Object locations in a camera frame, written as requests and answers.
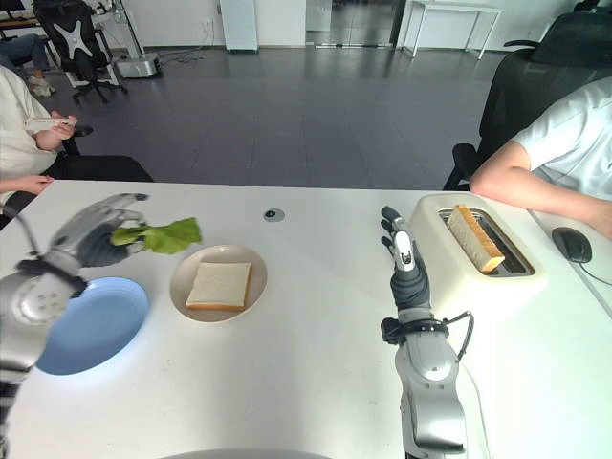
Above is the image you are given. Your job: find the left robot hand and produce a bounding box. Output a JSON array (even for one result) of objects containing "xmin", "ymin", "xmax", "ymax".
[{"xmin": 46, "ymin": 192, "xmax": 151, "ymax": 278}]

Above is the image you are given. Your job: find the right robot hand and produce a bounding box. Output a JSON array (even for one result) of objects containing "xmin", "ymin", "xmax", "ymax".
[{"xmin": 380, "ymin": 205, "xmax": 434, "ymax": 316}]

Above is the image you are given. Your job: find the green lettuce leaf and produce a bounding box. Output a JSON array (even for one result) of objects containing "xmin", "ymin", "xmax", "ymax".
[{"xmin": 110, "ymin": 216, "xmax": 204, "ymax": 255}]

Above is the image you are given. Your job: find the cream toaster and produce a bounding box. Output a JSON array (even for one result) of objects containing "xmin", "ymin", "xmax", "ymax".
[{"xmin": 409, "ymin": 192, "xmax": 550, "ymax": 313}]

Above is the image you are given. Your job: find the bread slice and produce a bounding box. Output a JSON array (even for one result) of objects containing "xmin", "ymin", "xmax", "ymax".
[
  {"xmin": 185, "ymin": 261, "xmax": 253, "ymax": 313},
  {"xmin": 446, "ymin": 204, "xmax": 506, "ymax": 275}
]

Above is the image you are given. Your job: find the blue plate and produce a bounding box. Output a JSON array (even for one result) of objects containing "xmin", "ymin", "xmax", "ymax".
[{"xmin": 34, "ymin": 276, "xmax": 151, "ymax": 378}]

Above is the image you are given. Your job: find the person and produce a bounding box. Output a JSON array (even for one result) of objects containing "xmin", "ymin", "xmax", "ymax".
[
  {"xmin": 0, "ymin": 33, "xmax": 56, "ymax": 97},
  {"xmin": 0, "ymin": 64, "xmax": 155, "ymax": 208},
  {"xmin": 469, "ymin": 76, "xmax": 612, "ymax": 235}
]

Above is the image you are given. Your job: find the cream plate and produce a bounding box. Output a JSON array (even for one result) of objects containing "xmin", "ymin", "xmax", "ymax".
[{"xmin": 169, "ymin": 244, "xmax": 269, "ymax": 324}]

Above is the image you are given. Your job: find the black computer mouse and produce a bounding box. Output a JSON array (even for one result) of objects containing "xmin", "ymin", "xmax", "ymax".
[{"xmin": 551, "ymin": 226, "xmax": 594, "ymax": 264}]

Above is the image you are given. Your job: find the black and white office chair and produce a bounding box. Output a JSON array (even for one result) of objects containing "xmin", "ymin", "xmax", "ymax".
[{"xmin": 32, "ymin": 0, "xmax": 129, "ymax": 104}]

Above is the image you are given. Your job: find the white cord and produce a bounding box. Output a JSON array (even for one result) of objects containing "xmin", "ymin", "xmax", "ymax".
[{"xmin": 459, "ymin": 361, "xmax": 493, "ymax": 459}]

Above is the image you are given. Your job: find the black mouse cable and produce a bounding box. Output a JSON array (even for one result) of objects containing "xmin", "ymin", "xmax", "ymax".
[{"xmin": 579, "ymin": 260, "xmax": 612, "ymax": 289}]

